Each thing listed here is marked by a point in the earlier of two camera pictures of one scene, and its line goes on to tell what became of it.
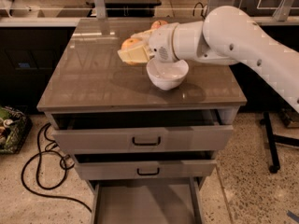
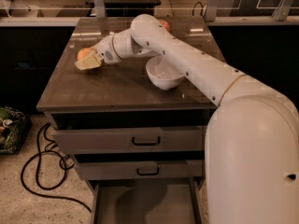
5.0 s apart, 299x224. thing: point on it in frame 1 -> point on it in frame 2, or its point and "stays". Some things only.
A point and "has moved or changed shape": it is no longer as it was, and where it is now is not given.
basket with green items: (15, 126) stays
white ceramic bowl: (167, 76) stays
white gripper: (160, 42) -> (104, 50)
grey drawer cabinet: (144, 151) stays
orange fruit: (130, 43) has moved or changed shape
